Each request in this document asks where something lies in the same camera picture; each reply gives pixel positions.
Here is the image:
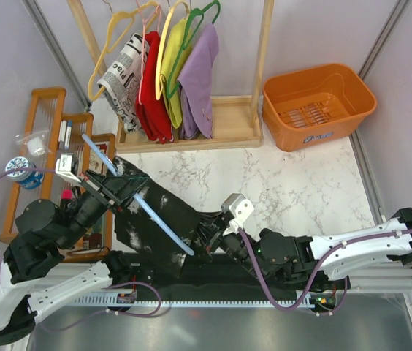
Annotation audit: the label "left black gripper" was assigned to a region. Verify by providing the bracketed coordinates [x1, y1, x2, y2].
[59, 167, 153, 249]

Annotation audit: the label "black white-stained trousers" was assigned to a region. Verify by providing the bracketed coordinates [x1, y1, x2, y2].
[112, 156, 220, 278]

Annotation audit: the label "light blue hanger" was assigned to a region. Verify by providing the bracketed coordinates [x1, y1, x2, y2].
[82, 134, 194, 256]

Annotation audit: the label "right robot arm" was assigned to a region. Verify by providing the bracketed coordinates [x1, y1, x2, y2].
[197, 208, 412, 292]

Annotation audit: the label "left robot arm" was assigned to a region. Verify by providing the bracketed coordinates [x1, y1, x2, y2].
[0, 171, 148, 346]

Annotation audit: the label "pink hanger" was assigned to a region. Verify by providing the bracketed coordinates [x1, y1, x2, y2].
[136, 1, 161, 105]

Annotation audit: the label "red garment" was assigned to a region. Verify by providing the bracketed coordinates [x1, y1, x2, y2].
[135, 31, 173, 144]

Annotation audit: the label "white marker pens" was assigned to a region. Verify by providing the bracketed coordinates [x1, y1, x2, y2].
[58, 120, 72, 150]

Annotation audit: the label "blue white round tin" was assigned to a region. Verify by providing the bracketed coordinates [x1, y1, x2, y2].
[5, 156, 44, 190]

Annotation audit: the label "clear plastic bag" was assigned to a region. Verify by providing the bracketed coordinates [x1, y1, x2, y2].
[15, 129, 52, 158]

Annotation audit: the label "wooden clothes rack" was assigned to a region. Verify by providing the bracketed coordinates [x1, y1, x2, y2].
[68, 1, 274, 153]

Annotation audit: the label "newspaper print garment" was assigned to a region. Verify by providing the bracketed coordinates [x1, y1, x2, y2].
[97, 33, 148, 133]

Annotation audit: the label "purple garment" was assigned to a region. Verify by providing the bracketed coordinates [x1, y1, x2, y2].
[178, 24, 219, 139]

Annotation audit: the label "yellow-green garment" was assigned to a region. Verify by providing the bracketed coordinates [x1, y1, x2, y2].
[161, 18, 192, 128]

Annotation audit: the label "orange plastic basket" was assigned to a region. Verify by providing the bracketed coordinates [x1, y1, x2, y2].
[262, 63, 377, 152]

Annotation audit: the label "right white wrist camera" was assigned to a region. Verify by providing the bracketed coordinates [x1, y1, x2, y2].
[221, 193, 254, 235]

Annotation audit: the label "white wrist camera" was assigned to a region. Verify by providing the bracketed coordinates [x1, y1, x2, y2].
[55, 153, 80, 186]
[221, 193, 254, 235]

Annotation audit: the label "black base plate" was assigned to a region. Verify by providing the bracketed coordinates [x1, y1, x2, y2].
[110, 250, 350, 304]

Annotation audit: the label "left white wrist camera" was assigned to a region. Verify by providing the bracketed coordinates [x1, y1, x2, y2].
[55, 153, 80, 186]

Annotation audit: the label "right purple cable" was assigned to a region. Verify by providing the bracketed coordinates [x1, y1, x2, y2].
[238, 226, 412, 312]

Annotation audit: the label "white cable duct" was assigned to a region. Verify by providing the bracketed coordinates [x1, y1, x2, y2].
[65, 290, 274, 308]

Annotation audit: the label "aluminium frame rail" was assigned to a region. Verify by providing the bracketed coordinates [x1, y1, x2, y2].
[349, 265, 412, 294]

